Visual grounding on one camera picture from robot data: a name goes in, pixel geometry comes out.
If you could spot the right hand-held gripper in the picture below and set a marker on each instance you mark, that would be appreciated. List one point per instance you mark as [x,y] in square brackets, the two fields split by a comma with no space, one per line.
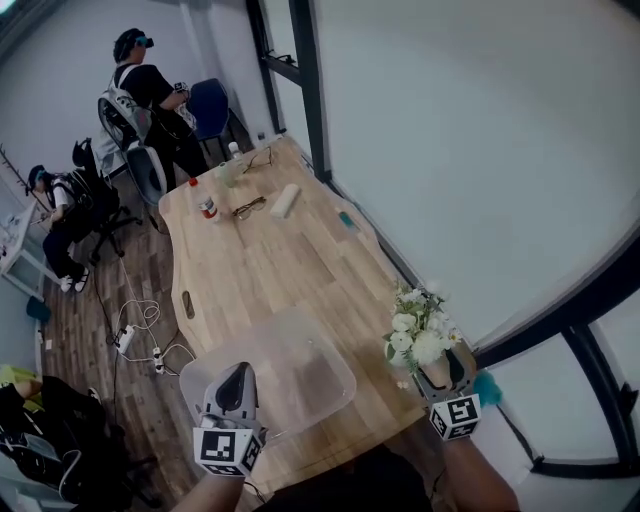
[457,415]

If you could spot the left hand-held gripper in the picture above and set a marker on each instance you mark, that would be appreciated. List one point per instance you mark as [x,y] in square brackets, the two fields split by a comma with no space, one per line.
[217,447]

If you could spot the white flowers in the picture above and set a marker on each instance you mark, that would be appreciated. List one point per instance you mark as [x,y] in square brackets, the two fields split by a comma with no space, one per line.
[425,345]

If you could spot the clear plastic tray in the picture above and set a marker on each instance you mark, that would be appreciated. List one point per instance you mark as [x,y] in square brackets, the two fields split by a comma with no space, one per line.
[300,340]

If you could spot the person's right forearm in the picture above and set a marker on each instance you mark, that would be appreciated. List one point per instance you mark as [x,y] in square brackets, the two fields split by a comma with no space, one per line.
[475,475]

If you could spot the person's left forearm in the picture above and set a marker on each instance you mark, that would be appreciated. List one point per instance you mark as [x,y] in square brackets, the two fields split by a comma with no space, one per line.
[210,495]

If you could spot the teal fluffy duster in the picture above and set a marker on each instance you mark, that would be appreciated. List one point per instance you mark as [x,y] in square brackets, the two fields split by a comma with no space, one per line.
[487,389]

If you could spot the small white power strip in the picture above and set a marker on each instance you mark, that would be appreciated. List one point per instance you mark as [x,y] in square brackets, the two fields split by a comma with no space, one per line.
[159,359]

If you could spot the large white power strip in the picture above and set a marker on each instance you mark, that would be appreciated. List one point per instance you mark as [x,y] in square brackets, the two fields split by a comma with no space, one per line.
[126,339]

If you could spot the person's black shirt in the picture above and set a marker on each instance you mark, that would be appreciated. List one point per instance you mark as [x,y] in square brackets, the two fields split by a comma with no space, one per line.
[360,485]

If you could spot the red cap clear bottle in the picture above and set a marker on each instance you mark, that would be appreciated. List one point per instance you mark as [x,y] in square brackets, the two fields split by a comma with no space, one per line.
[207,207]

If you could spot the beige rectangular case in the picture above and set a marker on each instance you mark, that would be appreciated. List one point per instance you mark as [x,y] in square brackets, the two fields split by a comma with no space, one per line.
[285,201]

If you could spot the teal waste bin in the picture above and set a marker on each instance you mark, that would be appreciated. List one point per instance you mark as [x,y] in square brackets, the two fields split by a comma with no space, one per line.
[38,307]

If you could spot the grey white-rimmed chair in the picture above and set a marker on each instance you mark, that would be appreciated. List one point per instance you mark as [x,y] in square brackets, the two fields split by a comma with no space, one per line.
[145,175]

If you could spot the black office chair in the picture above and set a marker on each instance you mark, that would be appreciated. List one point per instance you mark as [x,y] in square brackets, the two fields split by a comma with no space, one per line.
[95,200]

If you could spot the small clear bottle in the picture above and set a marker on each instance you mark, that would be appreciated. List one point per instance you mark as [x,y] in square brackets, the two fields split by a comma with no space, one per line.
[235,151]

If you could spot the white desk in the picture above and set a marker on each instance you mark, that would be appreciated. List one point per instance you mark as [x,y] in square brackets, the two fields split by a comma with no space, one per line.
[22,250]

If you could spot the blue chair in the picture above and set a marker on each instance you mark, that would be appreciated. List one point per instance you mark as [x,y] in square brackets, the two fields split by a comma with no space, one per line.
[207,110]

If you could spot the wooden coat rack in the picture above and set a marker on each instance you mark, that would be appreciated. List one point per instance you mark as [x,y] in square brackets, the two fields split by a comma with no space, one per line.
[12,170]

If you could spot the dark frame eyeglasses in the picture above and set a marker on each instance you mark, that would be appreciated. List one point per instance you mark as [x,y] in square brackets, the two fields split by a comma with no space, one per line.
[240,212]

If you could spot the thin frame eyeglasses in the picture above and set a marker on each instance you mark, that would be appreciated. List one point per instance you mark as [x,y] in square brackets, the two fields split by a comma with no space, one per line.
[270,157]

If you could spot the dark window frame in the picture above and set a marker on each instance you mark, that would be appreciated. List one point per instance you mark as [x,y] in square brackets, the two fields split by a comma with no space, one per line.
[309,75]

